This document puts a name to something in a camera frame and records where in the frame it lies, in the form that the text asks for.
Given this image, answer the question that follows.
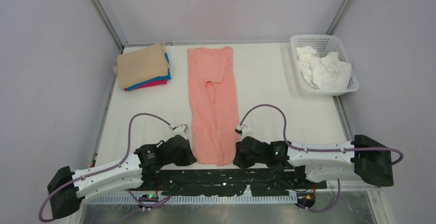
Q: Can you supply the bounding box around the salmon pink t shirt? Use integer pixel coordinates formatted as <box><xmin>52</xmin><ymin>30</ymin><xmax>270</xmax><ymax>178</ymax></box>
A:
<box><xmin>187</xmin><ymin>46</ymin><xmax>239</xmax><ymax>166</ymax></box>

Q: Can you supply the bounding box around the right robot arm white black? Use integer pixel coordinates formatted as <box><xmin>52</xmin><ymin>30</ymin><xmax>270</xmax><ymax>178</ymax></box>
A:
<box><xmin>233</xmin><ymin>135</ymin><xmax>394</xmax><ymax>188</ymax></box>

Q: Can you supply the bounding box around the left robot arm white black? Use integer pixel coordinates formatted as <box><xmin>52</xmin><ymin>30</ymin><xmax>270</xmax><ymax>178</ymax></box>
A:
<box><xmin>47</xmin><ymin>135</ymin><xmax>196</xmax><ymax>220</ymax></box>

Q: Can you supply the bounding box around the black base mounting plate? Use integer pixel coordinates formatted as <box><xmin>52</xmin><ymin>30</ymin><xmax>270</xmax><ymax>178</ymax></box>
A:
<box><xmin>135</xmin><ymin>169</ymin><xmax>326</xmax><ymax>197</ymax></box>

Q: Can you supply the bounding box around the folded blue t shirt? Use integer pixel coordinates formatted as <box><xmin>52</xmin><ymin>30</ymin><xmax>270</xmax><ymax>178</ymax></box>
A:
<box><xmin>118</xmin><ymin>51</ymin><xmax>171</xmax><ymax>89</ymax></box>

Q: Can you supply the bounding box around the white t shirt in basket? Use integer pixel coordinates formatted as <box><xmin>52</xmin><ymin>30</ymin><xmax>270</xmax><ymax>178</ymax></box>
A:
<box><xmin>295</xmin><ymin>46</ymin><xmax>352</xmax><ymax>90</ymax></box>

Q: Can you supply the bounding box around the white plastic laundry basket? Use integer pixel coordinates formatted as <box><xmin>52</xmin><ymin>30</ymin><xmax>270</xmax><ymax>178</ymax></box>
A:
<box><xmin>290</xmin><ymin>34</ymin><xmax>359</xmax><ymax>96</ymax></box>

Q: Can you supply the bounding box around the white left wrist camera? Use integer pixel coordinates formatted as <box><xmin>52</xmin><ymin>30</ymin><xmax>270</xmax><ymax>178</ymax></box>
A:
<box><xmin>169</xmin><ymin>124</ymin><xmax>189</xmax><ymax>140</ymax></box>

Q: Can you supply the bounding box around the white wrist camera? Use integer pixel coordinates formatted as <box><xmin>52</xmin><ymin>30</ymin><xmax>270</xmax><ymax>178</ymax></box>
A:
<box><xmin>234</xmin><ymin>124</ymin><xmax>253</xmax><ymax>138</ymax></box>
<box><xmin>169</xmin><ymin>124</ymin><xmax>189</xmax><ymax>140</ymax></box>

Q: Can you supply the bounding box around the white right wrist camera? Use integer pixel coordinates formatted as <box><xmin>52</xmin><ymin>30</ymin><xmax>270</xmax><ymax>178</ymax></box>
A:
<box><xmin>234</xmin><ymin>124</ymin><xmax>253</xmax><ymax>138</ymax></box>

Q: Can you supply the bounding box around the white slotted cable duct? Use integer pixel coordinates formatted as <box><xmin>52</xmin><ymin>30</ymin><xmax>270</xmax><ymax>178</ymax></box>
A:
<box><xmin>87</xmin><ymin>193</ymin><xmax>297</xmax><ymax>205</ymax></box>

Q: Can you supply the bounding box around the aluminium frame rail front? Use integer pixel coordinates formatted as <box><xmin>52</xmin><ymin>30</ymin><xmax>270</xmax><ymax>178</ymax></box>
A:
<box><xmin>72</xmin><ymin>167</ymin><xmax>382</xmax><ymax>196</ymax></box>

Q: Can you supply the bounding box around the left aluminium corner post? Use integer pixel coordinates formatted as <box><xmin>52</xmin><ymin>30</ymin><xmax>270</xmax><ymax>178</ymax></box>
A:
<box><xmin>90</xmin><ymin>0</ymin><xmax>124</xmax><ymax>52</ymax></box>

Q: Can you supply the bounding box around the aluminium corner post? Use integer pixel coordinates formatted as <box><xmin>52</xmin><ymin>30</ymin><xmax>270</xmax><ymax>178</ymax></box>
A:
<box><xmin>326</xmin><ymin>0</ymin><xmax>354</xmax><ymax>35</ymax></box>
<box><xmin>90</xmin><ymin>0</ymin><xmax>124</xmax><ymax>52</ymax></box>

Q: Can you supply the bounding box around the right aluminium corner post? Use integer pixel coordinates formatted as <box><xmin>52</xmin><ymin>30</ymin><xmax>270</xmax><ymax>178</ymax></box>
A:
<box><xmin>326</xmin><ymin>0</ymin><xmax>354</xmax><ymax>35</ymax></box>

